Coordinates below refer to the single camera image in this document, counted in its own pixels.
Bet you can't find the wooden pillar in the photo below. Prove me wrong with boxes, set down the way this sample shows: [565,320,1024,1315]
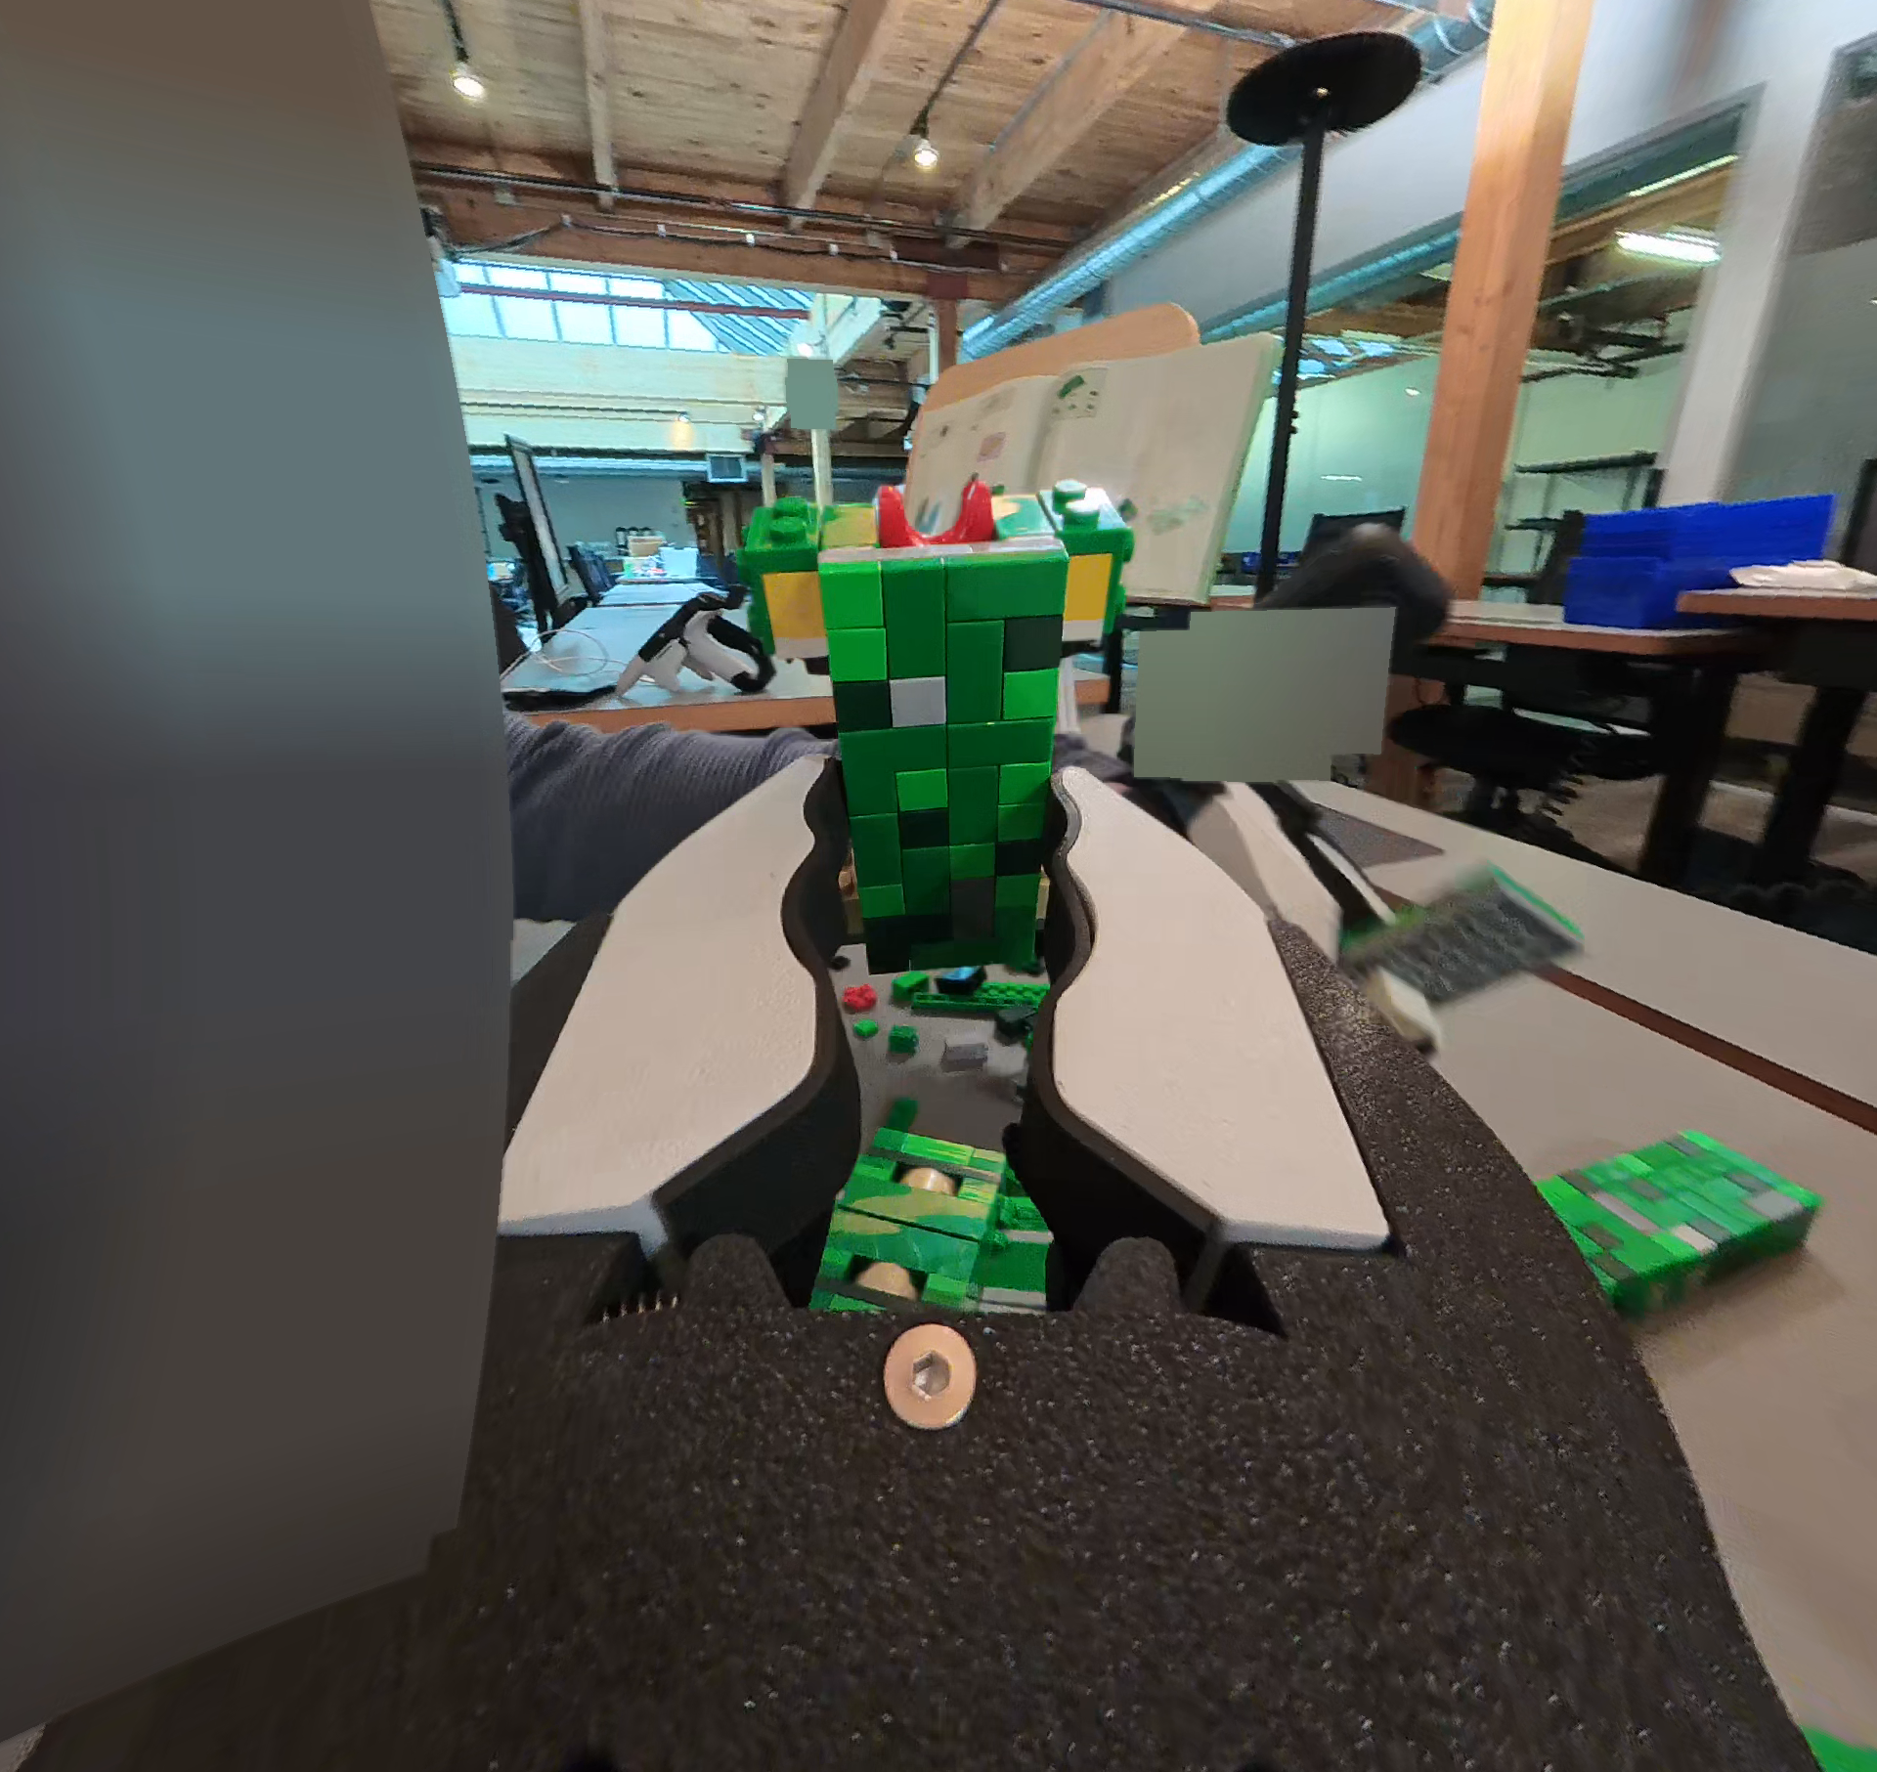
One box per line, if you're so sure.
[1404,0,1621,601]

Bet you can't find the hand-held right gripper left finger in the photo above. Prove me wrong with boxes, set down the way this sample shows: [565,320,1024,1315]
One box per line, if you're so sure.
[498,753,867,1268]

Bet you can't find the spare white hand-held gripper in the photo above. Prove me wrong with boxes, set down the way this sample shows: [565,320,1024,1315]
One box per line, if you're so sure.
[613,589,778,699]

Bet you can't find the stack of blue bins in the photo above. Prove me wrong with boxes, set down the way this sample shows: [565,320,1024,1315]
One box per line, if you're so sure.
[1561,492,1838,630]

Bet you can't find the green pixel brick panel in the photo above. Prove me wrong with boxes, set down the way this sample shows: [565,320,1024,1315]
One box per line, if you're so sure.
[1338,867,1589,1006]
[1531,1129,1824,1319]

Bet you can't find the black stand with round disc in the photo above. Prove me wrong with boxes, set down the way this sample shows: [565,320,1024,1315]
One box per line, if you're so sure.
[1225,30,1427,601]

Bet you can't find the silver ventilation duct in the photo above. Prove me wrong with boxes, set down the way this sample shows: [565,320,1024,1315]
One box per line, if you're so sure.
[960,13,1469,355]

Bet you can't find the open instruction booklet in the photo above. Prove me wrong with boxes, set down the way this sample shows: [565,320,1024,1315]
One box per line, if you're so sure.
[901,307,1286,611]

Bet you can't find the white box on pole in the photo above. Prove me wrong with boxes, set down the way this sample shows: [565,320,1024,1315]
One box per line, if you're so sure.
[779,352,842,513]

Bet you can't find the black office chair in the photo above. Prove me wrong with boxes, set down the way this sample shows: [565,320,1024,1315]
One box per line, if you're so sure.
[1384,693,1608,843]

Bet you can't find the grey desk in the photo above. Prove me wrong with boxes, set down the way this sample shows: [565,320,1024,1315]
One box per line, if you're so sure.
[505,772,1877,1752]

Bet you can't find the grey table with wooden edge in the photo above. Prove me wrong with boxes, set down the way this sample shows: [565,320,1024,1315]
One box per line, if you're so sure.
[498,596,837,737]

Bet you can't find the green brick block tan studs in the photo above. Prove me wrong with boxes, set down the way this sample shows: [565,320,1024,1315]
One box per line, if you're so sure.
[810,1124,1054,1317]

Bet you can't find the brown-edged table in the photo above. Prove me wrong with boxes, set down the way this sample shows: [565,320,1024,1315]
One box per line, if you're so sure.
[1641,582,1877,908]
[1171,596,1762,806]

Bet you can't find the person's left forearm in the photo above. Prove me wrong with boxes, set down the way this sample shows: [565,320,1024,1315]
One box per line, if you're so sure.
[505,713,1175,922]

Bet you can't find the black monitor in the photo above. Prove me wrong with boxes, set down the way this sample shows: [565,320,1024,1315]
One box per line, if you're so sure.
[502,433,575,637]

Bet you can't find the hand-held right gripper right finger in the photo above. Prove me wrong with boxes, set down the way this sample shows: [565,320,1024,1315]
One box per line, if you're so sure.
[1019,764,1395,1275]

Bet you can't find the scattered small loose bricks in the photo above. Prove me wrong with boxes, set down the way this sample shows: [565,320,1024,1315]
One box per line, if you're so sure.
[839,965,1054,1073]

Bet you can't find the toy brick tower model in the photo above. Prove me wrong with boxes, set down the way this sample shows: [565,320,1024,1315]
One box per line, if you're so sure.
[736,472,1141,977]

